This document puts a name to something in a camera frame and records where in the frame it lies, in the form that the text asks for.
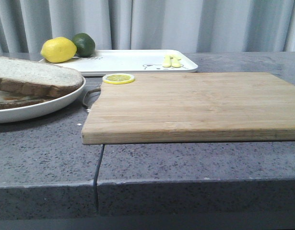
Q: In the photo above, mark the white round plate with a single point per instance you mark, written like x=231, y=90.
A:
x=40, y=109

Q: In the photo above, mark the bread slice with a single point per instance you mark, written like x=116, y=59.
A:
x=25, y=103
x=37, y=79

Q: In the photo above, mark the white rectangular tray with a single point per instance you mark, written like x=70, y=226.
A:
x=128, y=61

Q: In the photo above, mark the yellow lemon slice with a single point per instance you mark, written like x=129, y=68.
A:
x=118, y=78

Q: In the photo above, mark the green lime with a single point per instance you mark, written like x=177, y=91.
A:
x=85, y=45

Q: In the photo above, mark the wooden cutting board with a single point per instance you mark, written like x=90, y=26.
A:
x=193, y=107

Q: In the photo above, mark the front yellow lemon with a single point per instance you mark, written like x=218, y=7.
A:
x=58, y=50

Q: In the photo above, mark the fried egg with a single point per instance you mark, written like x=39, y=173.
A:
x=10, y=97

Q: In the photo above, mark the grey curtain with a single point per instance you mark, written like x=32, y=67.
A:
x=184, y=25

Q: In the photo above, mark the metal cutting board handle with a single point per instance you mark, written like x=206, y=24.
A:
x=85, y=101

